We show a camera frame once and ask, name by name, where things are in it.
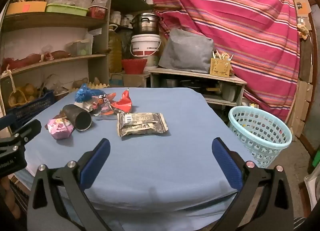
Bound yellow oil bottle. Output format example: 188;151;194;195
108;24;123;74

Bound red-orange plastic wrapper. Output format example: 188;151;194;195
111;90;133;114

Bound stack of cardboard pieces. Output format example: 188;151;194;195
292;79;313;138

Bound cardboard box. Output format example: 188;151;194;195
109;72;150;88

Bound short sweet potato net bag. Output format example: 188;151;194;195
41;51;73;61

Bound small red basket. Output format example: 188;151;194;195
87;6;108;19

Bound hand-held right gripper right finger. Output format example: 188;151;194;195
211;137;294;231

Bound green plastic tray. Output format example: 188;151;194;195
45;4;90;17

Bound white bucket with red label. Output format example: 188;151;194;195
130;34;162;68

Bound yellow egg tray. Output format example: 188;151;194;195
72;81;110;90

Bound large loose potato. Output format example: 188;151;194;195
72;78;89;89

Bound yellow flat box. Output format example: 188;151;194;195
6;1;47;15

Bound light blue perforated basket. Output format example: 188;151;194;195
228;106;292;169

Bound blue tablecloth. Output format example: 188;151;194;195
19;87;253;231

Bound white container in cabinet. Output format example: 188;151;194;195
221;87;237;100

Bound person's left hand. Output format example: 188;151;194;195
0;177;22;219

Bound pink striped cloth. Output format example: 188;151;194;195
150;0;300;121

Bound pink packet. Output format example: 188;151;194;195
47;118;75;141

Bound yellow utensil holder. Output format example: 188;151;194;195
209;57;232;79

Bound red printed snack wrapper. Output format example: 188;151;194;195
90;93;118;116

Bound low wooden cabinet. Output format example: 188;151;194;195
148;67;247;108

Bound black cardboard tube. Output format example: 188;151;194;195
62;104;92;131

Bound glass jar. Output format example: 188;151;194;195
111;11;122;25
121;14;133;27

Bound blue plastic bag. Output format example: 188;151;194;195
75;84;103;104

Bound red woven bowl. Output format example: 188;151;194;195
121;59;148;75

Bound blue plastic crate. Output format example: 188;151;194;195
6;91;55;124

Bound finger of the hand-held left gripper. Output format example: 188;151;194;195
10;119;42;144
0;114;17;131

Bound dark pan in cabinet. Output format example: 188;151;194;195
180;80;200;89

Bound steel pot in cabinet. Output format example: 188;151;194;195
160;79;178;88

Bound long sweet potato net bag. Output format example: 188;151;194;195
1;55;43;72

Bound bunch of wooden sticks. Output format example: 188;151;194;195
211;49;234;61

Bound clear plastic container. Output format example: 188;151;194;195
66;40;93;57

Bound grey cloth cover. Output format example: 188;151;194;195
159;28;215;74

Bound dark brown printed snack packet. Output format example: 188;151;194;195
117;112;167;137

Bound metal pot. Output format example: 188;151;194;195
130;12;163;36

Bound wooden shelf unit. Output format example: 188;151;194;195
0;0;113;131

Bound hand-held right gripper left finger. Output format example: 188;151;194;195
27;138;124;231

